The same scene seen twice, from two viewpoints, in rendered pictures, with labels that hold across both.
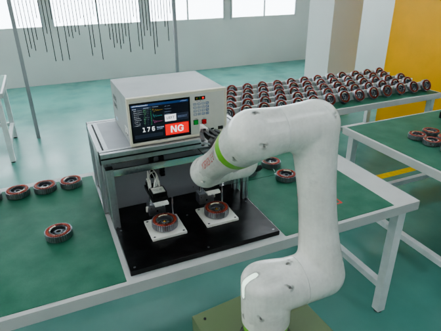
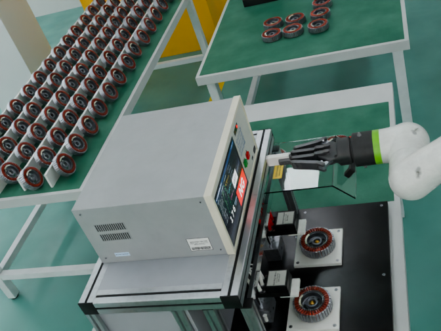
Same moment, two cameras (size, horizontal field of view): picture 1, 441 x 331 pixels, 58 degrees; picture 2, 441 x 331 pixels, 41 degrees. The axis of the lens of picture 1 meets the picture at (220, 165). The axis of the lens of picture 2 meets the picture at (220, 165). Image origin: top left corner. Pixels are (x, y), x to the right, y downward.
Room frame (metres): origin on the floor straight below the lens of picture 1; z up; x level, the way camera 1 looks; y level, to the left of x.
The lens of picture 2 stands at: (0.68, 1.10, 2.17)
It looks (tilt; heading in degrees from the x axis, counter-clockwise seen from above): 35 degrees down; 317
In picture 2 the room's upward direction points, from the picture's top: 21 degrees counter-clockwise
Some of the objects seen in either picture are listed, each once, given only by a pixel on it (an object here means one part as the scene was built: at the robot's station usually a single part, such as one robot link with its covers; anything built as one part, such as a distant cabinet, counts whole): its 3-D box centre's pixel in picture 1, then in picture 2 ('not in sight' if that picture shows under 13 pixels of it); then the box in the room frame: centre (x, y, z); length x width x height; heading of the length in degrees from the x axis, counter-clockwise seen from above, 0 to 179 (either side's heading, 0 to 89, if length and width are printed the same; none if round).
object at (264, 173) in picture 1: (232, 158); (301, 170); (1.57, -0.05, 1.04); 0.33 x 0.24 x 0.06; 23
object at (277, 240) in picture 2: (205, 196); (273, 246); (1.67, 0.08, 0.80); 0.08 x 0.05 x 0.06; 113
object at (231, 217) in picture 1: (216, 214); (318, 247); (1.53, 0.02, 0.78); 0.15 x 0.15 x 0.01; 23
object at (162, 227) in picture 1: (165, 222); (312, 303); (1.44, 0.24, 0.80); 0.11 x 0.11 x 0.04
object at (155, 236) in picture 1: (165, 226); (314, 308); (1.44, 0.24, 0.78); 0.15 x 0.15 x 0.01; 23
